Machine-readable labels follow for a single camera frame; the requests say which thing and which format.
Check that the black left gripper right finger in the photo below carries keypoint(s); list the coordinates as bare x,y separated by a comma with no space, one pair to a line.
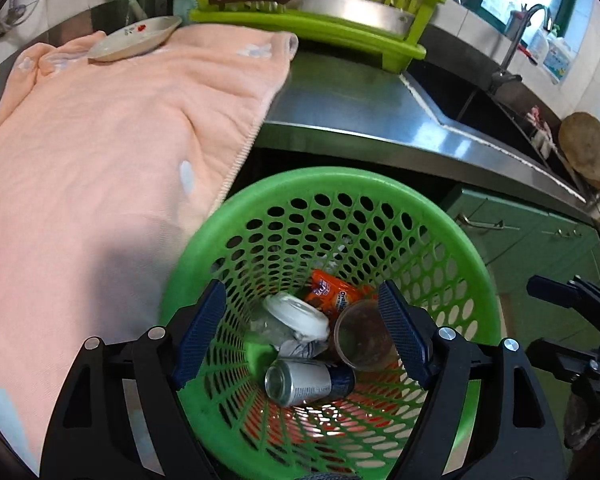
514,434

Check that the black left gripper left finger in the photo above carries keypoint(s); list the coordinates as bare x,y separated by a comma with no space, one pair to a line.
90,434

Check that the clear plastic cup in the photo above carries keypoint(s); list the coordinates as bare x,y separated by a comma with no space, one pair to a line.
361,339

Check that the blue silver drink can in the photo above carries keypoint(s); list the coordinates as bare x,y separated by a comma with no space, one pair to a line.
293,382

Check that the silver foil wrapper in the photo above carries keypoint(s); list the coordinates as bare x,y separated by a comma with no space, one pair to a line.
294,349

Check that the orange Ovaltine snack packet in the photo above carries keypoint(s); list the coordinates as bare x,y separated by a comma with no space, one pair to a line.
331,295

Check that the white plastic cup lid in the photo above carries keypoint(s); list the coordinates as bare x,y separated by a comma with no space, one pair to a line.
305,322

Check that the red plastic stool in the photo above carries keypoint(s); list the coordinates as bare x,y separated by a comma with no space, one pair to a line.
376,400

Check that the green cabinet door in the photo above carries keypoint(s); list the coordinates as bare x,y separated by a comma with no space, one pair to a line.
515,242

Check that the green plastic waste basket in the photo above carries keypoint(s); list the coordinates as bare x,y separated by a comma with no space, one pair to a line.
355,225

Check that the round wooden cutting board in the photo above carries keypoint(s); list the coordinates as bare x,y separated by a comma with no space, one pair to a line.
579,139

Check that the peach pink towel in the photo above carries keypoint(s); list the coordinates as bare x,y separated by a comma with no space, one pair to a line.
106,172

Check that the steel sink faucet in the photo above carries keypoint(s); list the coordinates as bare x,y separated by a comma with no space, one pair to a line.
517,23

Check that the white detergent bottle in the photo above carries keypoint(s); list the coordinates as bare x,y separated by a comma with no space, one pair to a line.
559,59

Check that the lime green dish rack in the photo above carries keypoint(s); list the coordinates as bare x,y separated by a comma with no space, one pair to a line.
394,52

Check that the white ceramic plate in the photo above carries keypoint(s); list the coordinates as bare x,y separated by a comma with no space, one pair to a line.
136,39

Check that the cleaver with wooden handle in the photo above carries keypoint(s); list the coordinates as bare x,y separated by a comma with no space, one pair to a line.
367,13

